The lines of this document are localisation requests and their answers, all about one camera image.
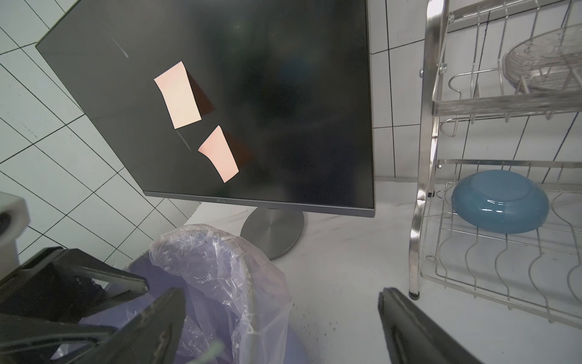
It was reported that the blue ceramic bowl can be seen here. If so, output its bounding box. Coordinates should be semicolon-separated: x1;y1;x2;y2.
451;170;550;234

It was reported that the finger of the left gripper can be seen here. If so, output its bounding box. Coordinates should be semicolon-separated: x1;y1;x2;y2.
1;314;118;363
1;247;149;319

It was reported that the black computer monitor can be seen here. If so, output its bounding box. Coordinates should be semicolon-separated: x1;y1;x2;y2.
36;1;375;217

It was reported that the clear glass plate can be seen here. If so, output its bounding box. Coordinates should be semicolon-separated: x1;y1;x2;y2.
503;24;581;92

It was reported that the metal wire dish rack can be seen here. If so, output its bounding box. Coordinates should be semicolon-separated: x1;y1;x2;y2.
409;1;581;329

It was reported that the round grey monitor stand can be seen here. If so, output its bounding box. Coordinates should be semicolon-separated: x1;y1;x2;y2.
240;208;305;260

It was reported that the purple bin with plastic bag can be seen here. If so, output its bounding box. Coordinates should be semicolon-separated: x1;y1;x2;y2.
54;224;310;364

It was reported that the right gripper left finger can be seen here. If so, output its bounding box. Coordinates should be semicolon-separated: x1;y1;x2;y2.
68;288;186;363

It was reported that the green narrow sticky note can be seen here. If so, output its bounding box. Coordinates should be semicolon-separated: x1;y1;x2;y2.
188;341;224;364

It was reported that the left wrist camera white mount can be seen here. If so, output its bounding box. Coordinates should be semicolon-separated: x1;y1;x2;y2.
0;192;30;279

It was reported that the pink sticky note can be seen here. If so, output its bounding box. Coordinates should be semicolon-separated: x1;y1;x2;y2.
198;126;239;183
154;62;202;130

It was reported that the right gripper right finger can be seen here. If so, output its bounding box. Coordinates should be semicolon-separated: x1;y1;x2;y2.
378;288;480;363

